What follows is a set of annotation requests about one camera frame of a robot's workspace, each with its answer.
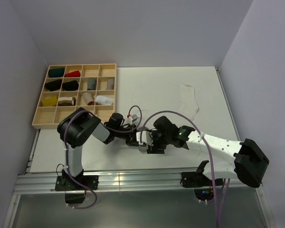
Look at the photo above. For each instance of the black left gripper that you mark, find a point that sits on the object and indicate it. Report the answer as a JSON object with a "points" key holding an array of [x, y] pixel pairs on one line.
{"points": [[131, 139]]}

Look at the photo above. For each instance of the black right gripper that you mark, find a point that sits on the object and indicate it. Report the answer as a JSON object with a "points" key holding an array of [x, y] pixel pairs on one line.
{"points": [[156, 149]]}

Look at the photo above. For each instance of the grey sock with black stripes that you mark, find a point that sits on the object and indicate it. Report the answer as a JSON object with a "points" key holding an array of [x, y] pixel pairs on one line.
{"points": [[143, 149]]}

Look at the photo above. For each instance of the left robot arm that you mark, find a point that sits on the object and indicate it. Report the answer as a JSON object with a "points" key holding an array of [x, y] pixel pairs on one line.
{"points": [[75, 130]]}

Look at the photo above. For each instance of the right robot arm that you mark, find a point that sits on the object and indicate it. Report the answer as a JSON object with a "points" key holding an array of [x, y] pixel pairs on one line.
{"points": [[228, 159]]}

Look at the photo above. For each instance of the white flat sock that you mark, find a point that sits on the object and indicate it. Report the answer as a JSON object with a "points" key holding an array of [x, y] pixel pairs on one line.
{"points": [[188, 104]]}

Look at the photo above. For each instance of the beige rolled sock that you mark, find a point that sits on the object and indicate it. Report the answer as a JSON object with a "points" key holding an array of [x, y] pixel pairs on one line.
{"points": [[88, 98]]}

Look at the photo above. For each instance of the light grey rolled sock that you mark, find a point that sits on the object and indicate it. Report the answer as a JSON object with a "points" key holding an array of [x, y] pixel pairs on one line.
{"points": [[110, 84]]}

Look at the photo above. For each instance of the white brown rolled sock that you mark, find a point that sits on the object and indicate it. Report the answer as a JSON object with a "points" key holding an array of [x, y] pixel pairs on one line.
{"points": [[66, 101]]}

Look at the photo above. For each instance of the black rolled sock right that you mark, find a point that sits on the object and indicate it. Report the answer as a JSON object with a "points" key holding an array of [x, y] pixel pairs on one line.
{"points": [[70, 86]]}

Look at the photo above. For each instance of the black rolled sock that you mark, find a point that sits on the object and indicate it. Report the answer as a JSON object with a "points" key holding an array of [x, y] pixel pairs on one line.
{"points": [[70, 86], [53, 85]]}

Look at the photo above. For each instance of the wooden compartment tray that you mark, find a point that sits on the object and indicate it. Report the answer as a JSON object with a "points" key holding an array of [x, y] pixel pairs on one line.
{"points": [[50, 117]]}

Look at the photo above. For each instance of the red rolled sock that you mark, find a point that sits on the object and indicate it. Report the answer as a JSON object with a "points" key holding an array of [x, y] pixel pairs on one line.
{"points": [[73, 74]]}

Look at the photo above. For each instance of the yellow rolled sock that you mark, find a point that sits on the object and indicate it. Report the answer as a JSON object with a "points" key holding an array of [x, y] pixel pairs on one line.
{"points": [[50, 102]]}

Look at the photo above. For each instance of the black rolled sock left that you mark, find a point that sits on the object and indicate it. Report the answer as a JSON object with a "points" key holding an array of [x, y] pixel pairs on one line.
{"points": [[53, 85]]}

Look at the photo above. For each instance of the dark green rolled sock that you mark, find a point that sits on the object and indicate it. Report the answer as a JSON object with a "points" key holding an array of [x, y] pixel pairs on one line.
{"points": [[56, 72]]}

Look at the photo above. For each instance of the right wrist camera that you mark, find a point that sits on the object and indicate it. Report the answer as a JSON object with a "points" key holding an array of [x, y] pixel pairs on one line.
{"points": [[144, 138]]}

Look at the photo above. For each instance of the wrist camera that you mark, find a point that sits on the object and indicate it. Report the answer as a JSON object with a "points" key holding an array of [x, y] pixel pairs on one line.
{"points": [[144, 138], [131, 118]]}

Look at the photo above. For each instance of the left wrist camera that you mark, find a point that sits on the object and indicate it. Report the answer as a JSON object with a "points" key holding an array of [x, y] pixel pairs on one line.
{"points": [[131, 118]]}

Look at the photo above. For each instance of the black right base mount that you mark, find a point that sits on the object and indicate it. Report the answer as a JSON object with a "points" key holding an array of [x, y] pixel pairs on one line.
{"points": [[192, 179]]}

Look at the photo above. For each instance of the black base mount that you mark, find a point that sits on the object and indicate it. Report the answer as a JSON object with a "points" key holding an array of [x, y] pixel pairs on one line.
{"points": [[74, 193], [192, 179]]}

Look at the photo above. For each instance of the aluminium frame rail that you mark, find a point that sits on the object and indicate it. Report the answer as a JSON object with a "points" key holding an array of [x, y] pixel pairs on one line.
{"points": [[108, 181]]}

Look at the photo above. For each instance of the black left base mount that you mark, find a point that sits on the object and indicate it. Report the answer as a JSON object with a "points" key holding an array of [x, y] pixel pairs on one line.
{"points": [[74, 193]]}

